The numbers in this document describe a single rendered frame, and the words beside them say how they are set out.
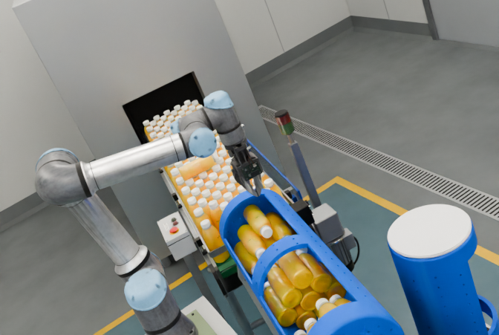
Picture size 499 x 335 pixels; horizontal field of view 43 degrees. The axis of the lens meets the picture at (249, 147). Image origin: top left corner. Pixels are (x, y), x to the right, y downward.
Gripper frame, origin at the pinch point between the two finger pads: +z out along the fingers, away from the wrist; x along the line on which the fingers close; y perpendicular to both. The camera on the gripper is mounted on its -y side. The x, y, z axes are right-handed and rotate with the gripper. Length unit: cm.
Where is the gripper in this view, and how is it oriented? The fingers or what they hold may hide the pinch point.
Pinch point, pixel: (255, 192)
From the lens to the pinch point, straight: 199.9
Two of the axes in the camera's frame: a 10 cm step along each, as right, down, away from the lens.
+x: 8.8, -4.5, 1.5
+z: 3.6, 8.4, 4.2
